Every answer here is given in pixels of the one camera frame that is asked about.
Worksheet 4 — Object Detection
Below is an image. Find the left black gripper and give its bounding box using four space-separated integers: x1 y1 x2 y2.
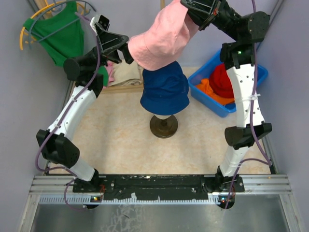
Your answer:
85 22 144 74

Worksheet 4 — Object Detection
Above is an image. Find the pink hat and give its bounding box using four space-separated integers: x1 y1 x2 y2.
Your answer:
128 0 198 71

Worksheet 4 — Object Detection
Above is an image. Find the blue hat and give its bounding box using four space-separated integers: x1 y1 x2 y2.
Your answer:
140 61 190 116

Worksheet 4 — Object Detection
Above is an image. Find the blue plastic bin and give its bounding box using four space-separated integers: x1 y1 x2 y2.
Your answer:
187 49 269 118

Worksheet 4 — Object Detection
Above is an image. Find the cream mannequin head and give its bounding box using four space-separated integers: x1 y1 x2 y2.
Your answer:
150 115 178 139

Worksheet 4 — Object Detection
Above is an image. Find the wooden clothes rack with tray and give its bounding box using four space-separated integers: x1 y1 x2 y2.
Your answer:
33 0 169 94

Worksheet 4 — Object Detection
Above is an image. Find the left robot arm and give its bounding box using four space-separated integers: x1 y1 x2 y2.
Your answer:
36 22 133 192

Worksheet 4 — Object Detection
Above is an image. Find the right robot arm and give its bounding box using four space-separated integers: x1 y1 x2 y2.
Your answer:
181 0 272 191

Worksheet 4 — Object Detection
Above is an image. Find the pink cloth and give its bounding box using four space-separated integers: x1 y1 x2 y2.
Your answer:
106 61 114 84

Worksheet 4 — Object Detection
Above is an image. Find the beige cloth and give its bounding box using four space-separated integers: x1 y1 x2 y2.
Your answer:
108 61 143 87

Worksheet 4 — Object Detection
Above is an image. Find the grey hanger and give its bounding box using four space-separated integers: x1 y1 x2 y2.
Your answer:
22 0 97 46

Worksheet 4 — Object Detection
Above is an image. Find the green shirt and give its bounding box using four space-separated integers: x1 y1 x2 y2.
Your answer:
23 1 109 87

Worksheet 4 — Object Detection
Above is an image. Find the orange hat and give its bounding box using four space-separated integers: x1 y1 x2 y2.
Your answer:
196 79 235 106

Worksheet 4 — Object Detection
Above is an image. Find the red hat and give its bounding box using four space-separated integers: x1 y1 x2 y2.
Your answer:
209 63 234 99

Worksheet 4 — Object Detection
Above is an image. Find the yellow hanger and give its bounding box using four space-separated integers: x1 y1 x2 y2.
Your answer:
19 0 96 51

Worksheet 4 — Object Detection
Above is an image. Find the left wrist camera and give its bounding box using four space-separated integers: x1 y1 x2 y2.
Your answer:
89 15 110 33

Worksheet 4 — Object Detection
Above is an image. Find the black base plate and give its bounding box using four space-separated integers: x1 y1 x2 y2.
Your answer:
73 174 244 201

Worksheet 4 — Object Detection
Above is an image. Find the aluminium rail frame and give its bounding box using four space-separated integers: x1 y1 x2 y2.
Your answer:
29 174 292 208

